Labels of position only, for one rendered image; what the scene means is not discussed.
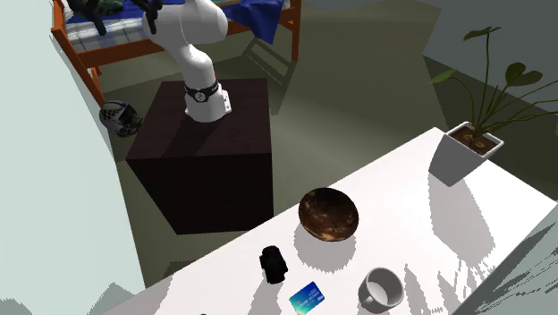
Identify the green plant in white pot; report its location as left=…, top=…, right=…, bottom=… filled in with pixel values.
left=427, top=26, right=558, bottom=188

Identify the brown bowl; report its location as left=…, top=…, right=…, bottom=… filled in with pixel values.
left=298, top=187, right=360, bottom=243

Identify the orange bed with blue blanket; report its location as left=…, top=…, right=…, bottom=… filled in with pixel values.
left=49, top=0, right=303, bottom=108

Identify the grey mug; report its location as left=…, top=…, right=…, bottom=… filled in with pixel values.
left=358, top=267, right=406, bottom=315

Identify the dark robot stand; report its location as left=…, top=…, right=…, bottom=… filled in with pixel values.
left=125, top=78, right=275, bottom=236

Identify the white table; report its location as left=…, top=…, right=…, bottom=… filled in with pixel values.
left=102, top=126, right=558, bottom=315

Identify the black cylinder object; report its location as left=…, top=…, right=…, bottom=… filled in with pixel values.
left=258, top=244, right=290, bottom=285

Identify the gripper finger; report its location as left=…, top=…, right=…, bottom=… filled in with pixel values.
left=132, top=0, right=164, bottom=36
left=64, top=0, right=110, bottom=38

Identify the blue card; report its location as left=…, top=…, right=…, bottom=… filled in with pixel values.
left=288, top=280, right=326, bottom=315

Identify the black and white checkered helmet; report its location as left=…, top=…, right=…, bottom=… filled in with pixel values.
left=98, top=99, right=144, bottom=139

